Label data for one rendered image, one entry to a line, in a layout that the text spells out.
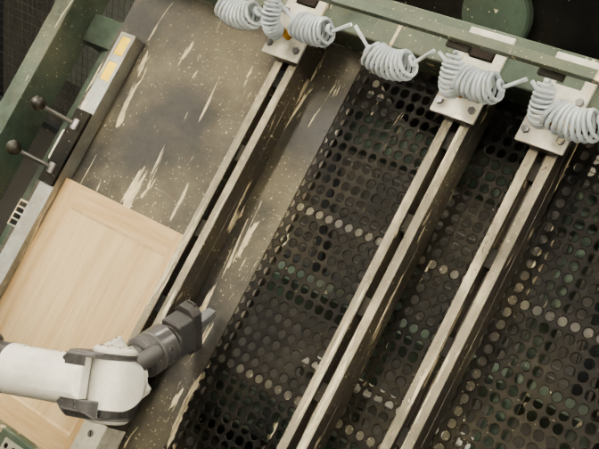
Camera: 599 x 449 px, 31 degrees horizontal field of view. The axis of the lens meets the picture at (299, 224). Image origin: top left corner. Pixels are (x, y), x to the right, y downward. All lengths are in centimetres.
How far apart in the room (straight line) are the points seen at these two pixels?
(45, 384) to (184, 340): 43
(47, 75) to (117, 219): 51
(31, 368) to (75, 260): 72
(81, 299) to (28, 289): 17
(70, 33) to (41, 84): 15
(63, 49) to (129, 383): 123
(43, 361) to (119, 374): 13
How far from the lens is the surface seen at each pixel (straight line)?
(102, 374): 185
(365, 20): 230
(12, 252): 266
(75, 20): 287
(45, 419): 250
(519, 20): 259
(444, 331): 202
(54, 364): 187
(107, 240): 252
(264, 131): 233
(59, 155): 266
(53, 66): 286
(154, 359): 211
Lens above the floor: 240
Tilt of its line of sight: 25 degrees down
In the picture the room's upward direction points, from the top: 8 degrees clockwise
